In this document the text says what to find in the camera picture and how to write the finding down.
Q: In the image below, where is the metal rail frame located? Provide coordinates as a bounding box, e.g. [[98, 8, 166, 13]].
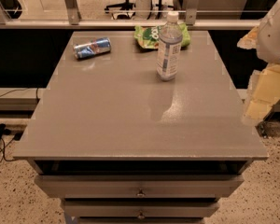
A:
[[0, 0, 262, 30]]

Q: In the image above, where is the grey drawer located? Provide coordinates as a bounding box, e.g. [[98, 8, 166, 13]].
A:
[[35, 175, 244, 199], [62, 199, 219, 218]]

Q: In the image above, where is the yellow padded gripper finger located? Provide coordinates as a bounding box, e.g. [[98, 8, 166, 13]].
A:
[[237, 26, 259, 49], [243, 63, 280, 122]]

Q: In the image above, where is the green snack bag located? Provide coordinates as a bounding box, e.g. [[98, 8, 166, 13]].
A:
[[133, 23, 190, 49]]

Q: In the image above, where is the lower grey drawer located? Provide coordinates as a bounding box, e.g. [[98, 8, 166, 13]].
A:
[[62, 199, 219, 218]]

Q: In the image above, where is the grey drawer cabinet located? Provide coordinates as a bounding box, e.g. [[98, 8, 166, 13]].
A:
[[14, 31, 267, 224]]

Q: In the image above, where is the top grey drawer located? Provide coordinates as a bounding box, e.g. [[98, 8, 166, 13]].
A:
[[35, 175, 244, 199]]

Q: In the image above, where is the blue silver energy drink can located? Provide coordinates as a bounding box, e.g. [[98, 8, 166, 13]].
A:
[[73, 37, 111, 60]]

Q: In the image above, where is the clear blue plastic water bottle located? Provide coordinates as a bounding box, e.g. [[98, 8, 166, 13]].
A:
[[157, 11, 183, 81]]

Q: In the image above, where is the black floor cable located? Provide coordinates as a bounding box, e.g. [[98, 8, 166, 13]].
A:
[[0, 123, 22, 169]]

